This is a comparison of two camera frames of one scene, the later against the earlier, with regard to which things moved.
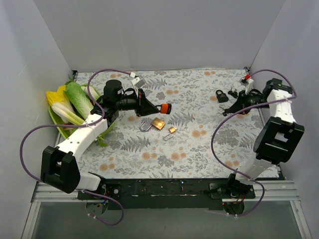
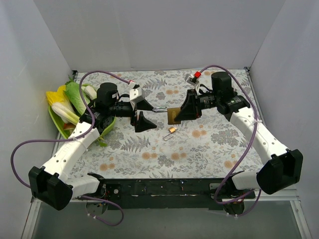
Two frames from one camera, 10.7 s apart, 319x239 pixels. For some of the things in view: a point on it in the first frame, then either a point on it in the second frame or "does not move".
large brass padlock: (158, 123) → (172, 113)
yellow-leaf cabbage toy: (62, 104) does not move
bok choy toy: (94, 93) does not move
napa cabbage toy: (79, 100) does not move
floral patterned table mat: (196, 140) does not move
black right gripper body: (243, 101) → (197, 104)
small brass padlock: (171, 130) does not move
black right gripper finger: (238, 106) → (190, 110)
